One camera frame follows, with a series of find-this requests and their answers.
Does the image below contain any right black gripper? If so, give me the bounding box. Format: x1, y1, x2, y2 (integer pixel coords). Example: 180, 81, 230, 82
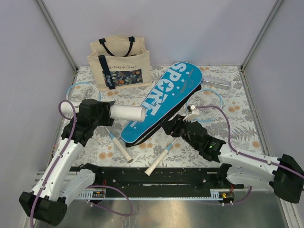
160, 114, 200, 150

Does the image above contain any white shuttlecock tube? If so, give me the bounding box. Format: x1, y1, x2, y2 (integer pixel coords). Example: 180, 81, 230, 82
59, 102, 146, 122

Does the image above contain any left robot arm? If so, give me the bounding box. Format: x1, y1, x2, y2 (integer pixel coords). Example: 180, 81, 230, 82
19, 99, 114, 227

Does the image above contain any left blue badminton racket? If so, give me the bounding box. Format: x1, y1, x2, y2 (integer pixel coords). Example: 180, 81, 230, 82
66, 81, 133, 163

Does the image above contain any blue badminton racket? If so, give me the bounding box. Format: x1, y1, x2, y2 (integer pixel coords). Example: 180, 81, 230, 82
144, 88, 225, 176
66, 81, 133, 163

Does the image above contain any right blue badminton racket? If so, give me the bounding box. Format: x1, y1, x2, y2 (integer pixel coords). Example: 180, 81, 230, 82
144, 88, 225, 176

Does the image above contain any beige canvas tote bag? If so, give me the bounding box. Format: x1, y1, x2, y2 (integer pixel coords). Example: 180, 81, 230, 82
87, 36, 152, 91

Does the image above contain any blue sport racket cover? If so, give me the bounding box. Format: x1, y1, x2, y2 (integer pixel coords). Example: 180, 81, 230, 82
120, 62, 203, 148

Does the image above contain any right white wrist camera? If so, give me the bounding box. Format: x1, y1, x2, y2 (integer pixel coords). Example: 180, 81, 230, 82
184, 105, 200, 121

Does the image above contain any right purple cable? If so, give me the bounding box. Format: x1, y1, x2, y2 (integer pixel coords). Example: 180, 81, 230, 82
197, 105, 304, 206

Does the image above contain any left aluminium frame post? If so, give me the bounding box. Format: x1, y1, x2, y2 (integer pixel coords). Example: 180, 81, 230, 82
35, 0, 78, 73

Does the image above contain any aluminium frame post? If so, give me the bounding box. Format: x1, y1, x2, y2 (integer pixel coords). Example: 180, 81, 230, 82
35, 0, 78, 73
240, 0, 285, 71

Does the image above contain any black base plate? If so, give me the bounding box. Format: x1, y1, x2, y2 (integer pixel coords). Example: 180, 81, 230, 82
71, 163, 244, 199

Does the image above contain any white slotted cable duct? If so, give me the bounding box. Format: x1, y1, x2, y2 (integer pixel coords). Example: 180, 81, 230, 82
76, 190, 105, 200

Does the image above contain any right aluminium frame post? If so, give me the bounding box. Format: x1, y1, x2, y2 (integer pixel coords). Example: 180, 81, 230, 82
240, 0, 285, 71

